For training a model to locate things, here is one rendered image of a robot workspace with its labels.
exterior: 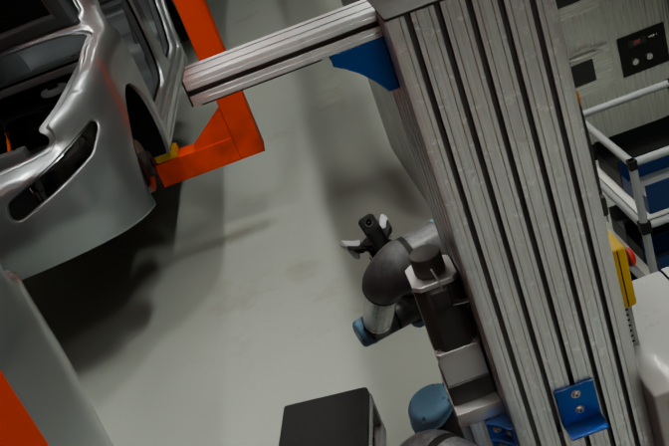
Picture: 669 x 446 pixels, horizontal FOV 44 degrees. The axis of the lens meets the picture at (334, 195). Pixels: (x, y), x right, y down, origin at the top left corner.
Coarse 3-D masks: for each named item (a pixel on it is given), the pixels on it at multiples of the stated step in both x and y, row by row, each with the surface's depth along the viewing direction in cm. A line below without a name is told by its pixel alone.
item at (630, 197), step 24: (624, 96) 310; (600, 144) 314; (624, 144) 316; (648, 144) 310; (600, 168) 318; (624, 168) 295; (648, 168) 296; (624, 192) 298; (648, 192) 277; (624, 216) 328; (648, 216) 280; (624, 240) 321; (648, 240) 280; (648, 264) 285
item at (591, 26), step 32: (352, 0) 458; (576, 0) 434; (608, 0) 440; (640, 0) 443; (576, 32) 444; (608, 32) 447; (640, 32) 450; (576, 64) 448; (608, 64) 451; (640, 64) 457; (384, 96) 482; (608, 96) 462; (384, 128) 555; (608, 128) 470
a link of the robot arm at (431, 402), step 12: (432, 384) 198; (420, 396) 197; (432, 396) 195; (444, 396) 193; (408, 408) 196; (420, 408) 193; (432, 408) 192; (444, 408) 190; (420, 420) 191; (432, 420) 190; (444, 420) 190; (456, 420) 192; (456, 432) 193
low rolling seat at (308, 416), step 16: (320, 400) 321; (336, 400) 317; (352, 400) 314; (368, 400) 316; (288, 416) 319; (304, 416) 316; (320, 416) 313; (336, 416) 309; (352, 416) 306; (368, 416) 308; (288, 432) 311; (304, 432) 308; (320, 432) 305; (336, 432) 302; (352, 432) 299; (368, 432) 301; (384, 432) 326
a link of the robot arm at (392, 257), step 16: (384, 256) 177; (400, 256) 175; (368, 272) 180; (384, 272) 176; (400, 272) 175; (368, 288) 181; (384, 288) 177; (400, 288) 176; (368, 304) 191; (384, 304) 183; (368, 320) 201; (384, 320) 198; (368, 336) 210; (384, 336) 213
